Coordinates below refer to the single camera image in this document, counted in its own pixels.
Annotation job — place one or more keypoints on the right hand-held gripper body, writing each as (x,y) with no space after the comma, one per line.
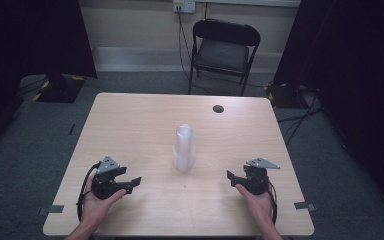
(256,181)

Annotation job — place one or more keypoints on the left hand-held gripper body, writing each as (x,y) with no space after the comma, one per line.
(102,186)

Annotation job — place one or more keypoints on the stack of clear plastic cups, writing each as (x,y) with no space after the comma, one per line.
(183,150)

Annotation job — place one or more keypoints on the person's left hand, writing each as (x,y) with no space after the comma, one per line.
(95,208)

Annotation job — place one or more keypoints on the person's right hand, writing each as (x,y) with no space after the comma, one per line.
(260,206)

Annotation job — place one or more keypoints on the grey tape strip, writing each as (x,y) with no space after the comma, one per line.
(304,206)
(51,209)

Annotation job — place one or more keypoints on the small black floor marker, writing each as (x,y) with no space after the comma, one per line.
(71,129)

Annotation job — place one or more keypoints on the black table grommet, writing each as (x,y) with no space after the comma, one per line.
(218,108)

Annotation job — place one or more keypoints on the black stand base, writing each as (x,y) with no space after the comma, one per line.
(285,96)
(60,90)

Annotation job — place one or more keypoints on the black folding chair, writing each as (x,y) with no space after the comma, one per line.
(221,55)

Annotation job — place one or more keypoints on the black curtain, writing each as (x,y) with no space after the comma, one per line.
(356,83)
(30,50)

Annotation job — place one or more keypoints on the white wall socket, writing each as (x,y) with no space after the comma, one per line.
(184,6)

